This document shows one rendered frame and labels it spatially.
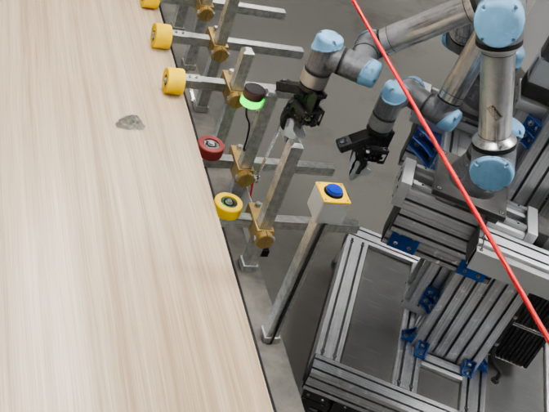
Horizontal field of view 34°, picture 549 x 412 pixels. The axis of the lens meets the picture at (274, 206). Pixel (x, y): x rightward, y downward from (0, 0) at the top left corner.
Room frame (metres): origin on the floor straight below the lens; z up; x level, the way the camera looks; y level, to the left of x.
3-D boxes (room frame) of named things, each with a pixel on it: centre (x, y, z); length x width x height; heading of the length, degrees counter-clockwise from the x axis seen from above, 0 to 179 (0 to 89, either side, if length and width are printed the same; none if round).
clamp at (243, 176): (2.16, 0.14, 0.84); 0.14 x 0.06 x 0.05; 28
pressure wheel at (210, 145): (2.13, 0.24, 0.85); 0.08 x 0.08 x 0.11
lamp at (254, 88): (2.12, 0.17, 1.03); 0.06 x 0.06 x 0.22; 28
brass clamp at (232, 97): (2.38, 0.26, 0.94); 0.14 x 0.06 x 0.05; 28
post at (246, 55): (2.36, 0.24, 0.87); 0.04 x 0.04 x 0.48; 28
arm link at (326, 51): (2.14, 0.02, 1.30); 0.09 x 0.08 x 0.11; 87
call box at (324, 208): (1.69, -0.11, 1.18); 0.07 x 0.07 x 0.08; 28
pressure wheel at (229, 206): (1.91, 0.12, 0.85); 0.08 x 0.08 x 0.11
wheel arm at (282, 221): (2.00, -0.06, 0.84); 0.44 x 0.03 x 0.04; 118
